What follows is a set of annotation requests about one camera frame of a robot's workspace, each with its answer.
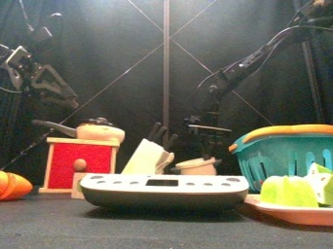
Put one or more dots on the green white toy apple piece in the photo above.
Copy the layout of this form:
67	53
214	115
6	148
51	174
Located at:
321	181

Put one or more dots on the orange sliced toy fruit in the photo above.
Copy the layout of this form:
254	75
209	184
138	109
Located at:
12	187

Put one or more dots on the red wooden toy cabinet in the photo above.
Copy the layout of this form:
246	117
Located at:
78	162

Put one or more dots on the grey digital kitchen scale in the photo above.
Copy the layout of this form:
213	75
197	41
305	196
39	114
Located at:
165	191

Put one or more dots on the teal basket with orange rim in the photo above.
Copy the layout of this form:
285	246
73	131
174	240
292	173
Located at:
281	155

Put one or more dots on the white toy knife block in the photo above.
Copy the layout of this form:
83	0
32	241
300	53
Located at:
145	159

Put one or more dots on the green toy apple wedge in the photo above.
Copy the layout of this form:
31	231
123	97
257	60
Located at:
288	192

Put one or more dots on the black saucepan lid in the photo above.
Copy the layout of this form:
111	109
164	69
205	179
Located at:
98	122

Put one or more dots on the black frame post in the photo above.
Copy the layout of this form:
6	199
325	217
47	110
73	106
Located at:
313	81

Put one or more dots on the small cream toy pot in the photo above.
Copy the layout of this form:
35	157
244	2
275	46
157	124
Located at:
198	167

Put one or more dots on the grey vertical frame pole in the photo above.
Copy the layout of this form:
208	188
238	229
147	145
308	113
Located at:
166	64

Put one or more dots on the pink toy plate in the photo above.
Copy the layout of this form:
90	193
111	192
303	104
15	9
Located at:
295	215

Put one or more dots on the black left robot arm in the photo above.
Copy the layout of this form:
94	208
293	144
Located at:
43	30

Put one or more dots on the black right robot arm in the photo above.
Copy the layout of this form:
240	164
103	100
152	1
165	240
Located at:
242	66

